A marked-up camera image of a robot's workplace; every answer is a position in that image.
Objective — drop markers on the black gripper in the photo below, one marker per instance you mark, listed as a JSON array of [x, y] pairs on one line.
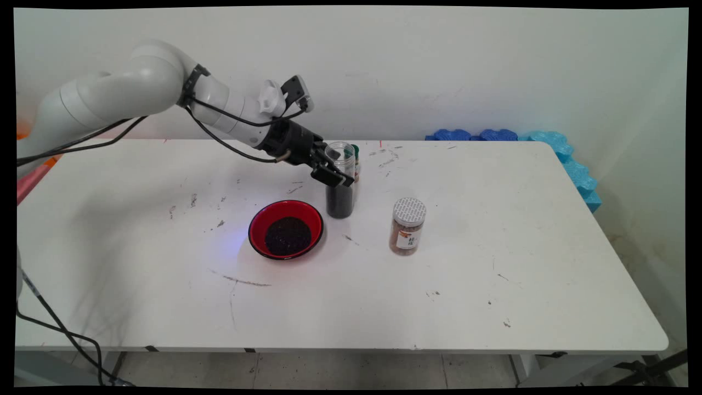
[[290, 142]]

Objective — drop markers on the tall clear plastic jar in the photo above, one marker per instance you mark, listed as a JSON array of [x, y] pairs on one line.
[[349, 156]]

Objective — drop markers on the black seeds pile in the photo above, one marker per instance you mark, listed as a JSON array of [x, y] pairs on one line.
[[288, 237], [340, 203]]

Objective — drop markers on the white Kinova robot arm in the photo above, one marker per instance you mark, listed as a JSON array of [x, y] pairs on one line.
[[109, 93]]

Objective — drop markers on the small green-capped spice bottle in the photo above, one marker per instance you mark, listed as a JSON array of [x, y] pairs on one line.
[[357, 157]]

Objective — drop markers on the red bowl black rim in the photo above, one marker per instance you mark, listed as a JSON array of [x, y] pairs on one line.
[[262, 220]]

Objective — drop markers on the cinnamon stick jar white lid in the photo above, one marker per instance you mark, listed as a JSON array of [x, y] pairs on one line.
[[407, 230]]

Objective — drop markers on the light blue foam block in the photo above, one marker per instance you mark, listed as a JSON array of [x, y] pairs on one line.
[[570, 164]]

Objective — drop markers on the pink box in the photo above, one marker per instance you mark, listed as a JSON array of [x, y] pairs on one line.
[[28, 184]]

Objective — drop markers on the orange box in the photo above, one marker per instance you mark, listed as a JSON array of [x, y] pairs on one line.
[[23, 130]]

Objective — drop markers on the black metal stand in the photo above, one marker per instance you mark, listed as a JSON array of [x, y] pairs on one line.
[[658, 365]]

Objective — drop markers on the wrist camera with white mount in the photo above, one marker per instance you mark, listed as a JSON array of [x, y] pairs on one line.
[[296, 90]]

